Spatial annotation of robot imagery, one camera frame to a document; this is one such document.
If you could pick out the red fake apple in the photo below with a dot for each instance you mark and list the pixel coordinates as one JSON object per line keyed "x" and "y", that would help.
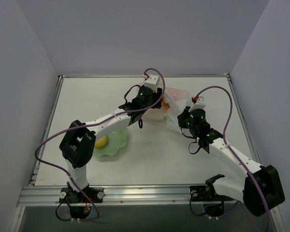
{"x": 177, "y": 94}

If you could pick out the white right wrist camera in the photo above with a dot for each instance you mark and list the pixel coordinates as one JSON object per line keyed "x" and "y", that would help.
{"x": 198, "y": 103}

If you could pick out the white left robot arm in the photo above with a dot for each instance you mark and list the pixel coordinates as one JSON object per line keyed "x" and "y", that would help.
{"x": 77, "y": 145}

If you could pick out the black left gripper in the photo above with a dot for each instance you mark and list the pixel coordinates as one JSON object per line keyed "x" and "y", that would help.
{"x": 158, "y": 94}

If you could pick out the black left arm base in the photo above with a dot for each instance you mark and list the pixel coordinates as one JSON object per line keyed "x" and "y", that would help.
{"x": 81, "y": 207}

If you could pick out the green wavy glass bowl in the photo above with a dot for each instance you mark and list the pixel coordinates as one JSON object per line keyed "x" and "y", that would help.
{"x": 116, "y": 141}

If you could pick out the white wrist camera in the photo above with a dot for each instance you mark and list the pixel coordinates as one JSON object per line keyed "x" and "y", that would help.
{"x": 198, "y": 103}
{"x": 152, "y": 82}

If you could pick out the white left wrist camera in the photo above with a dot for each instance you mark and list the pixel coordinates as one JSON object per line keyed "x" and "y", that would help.
{"x": 152, "y": 82}

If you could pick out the aluminium front frame rail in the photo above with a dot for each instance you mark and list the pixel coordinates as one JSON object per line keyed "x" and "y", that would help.
{"x": 113, "y": 195}

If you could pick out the white plastic bag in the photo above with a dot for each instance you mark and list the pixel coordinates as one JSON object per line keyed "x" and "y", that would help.
{"x": 169, "y": 110}

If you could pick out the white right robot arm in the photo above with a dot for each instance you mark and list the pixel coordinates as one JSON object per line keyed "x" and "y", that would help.
{"x": 259, "y": 187}

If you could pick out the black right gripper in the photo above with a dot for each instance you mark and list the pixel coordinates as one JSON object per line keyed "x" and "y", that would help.
{"x": 182, "y": 118}

